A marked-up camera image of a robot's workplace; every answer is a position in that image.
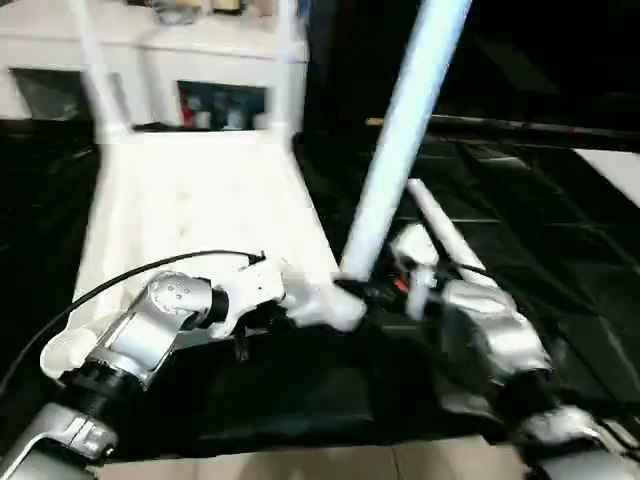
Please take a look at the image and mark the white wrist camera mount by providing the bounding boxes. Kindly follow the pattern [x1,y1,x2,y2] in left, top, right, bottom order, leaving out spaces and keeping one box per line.
[211,263,287,340]
[388,223,442,322]

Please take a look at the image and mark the white plastic table leg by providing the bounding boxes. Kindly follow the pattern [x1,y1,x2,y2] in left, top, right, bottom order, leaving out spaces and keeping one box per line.
[66,0,135,135]
[404,178,487,275]
[268,0,302,132]
[331,0,475,302]

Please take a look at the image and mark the black work mat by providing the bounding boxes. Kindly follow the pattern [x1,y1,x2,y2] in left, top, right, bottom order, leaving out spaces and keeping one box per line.
[0,117,640,459]

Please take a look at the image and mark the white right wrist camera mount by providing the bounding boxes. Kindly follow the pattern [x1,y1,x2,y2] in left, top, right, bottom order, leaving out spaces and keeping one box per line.
[388,223,442,322]

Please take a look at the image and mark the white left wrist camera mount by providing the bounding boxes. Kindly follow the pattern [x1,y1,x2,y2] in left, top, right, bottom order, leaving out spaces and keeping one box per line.
[211,263,287,340]

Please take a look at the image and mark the white sideboard with glass doors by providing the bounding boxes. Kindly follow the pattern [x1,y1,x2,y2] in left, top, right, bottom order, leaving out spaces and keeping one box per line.
[0,0,309,130]

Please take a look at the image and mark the black backdrop cloth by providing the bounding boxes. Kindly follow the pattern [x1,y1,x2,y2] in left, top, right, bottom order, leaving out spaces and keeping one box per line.
[304,0,640,137]

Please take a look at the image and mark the grey metal rod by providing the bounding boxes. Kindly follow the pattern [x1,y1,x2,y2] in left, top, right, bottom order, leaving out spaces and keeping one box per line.
[424,113,640,147]

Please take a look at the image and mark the white plastic table top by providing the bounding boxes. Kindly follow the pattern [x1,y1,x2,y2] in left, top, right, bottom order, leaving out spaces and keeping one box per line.
[39,127,370,382]

